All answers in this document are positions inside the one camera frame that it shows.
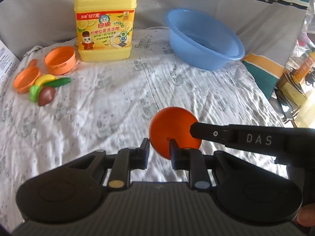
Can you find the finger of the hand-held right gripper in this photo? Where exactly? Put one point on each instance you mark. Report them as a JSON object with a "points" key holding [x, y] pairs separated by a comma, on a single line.
{"points": [[233, 136]]}

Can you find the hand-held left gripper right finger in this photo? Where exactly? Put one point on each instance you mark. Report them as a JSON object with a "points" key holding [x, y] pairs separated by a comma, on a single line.
{"points": [[174, 152]]}

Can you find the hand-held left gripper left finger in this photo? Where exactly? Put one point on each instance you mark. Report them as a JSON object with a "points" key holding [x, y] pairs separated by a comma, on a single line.
{"points": [[145, 152]]}

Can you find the orange bowl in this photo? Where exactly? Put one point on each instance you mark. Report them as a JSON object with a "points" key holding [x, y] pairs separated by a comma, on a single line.
{"points": [[169, 127]]}

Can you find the person's right hand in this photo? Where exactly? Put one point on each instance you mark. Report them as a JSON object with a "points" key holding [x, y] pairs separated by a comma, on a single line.
{"points": [[307, 216]]}

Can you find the cardboard box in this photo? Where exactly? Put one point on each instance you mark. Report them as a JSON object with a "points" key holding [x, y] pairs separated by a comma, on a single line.
{"points": [[291, 91]]}

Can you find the white printed cloth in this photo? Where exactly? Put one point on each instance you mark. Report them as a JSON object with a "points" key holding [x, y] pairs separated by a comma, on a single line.
{"points": [[110, 103]]}

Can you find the orange bottle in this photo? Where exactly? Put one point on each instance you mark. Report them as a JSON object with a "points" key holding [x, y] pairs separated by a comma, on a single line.
{"points": [[305, 67]]}

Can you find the large blue basin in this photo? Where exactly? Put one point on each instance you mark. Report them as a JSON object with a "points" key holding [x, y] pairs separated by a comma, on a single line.
{"points": [[187, 46]]}

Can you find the green toy cucumber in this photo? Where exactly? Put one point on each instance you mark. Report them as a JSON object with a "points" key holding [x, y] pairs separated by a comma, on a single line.
{"points": [[60, 81]]}

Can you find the clear plastic bag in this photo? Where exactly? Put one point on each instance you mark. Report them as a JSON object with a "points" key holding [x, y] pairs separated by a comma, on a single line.
{"points": [[304, 34]]}

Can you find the brown toy chestnut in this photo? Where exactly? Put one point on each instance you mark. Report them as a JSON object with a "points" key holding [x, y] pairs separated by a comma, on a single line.
{"points": [[46, 96]]}

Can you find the yellow detergent bottle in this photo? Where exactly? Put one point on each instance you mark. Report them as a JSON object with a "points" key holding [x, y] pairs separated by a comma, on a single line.
{"points": [[105, 41]]}

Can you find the orange toy cup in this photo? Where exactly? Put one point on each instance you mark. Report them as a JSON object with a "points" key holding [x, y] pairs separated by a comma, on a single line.
{"points": [[59, 64]]}

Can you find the yellow toy banana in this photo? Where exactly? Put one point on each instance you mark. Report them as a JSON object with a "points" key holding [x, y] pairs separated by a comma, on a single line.
{"points": [[45, 79]]}

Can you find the light green toy vegetable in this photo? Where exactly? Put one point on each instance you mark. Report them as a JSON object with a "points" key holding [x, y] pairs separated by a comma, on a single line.
{"points": [[34, 93]]}

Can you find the orange toy pan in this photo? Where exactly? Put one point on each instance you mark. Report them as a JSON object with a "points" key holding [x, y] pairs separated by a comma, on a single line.
{"points": [[25, 78]]}

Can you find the white paper leaflet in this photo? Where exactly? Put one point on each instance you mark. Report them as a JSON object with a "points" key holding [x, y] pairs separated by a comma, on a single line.
{"points": [[6, 64]]}

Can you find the grey striped bedsheet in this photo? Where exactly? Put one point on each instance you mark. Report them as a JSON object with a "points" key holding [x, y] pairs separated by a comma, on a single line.
{"points": [[37, 17]]}

